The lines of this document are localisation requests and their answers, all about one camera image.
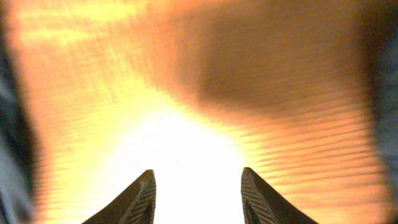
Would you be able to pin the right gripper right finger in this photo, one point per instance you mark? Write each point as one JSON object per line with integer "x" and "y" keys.
{"x": 262, "y": 204}

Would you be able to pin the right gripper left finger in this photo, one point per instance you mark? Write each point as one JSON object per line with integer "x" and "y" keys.
{"x": 134, "y": 205}

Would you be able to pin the navy blue denim shorts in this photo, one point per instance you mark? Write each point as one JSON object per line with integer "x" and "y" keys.
{"x": 16, "y": 151}

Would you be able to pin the pile of navy clothes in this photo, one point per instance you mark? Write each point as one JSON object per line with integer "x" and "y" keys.
{"x": 378, "y": 29}

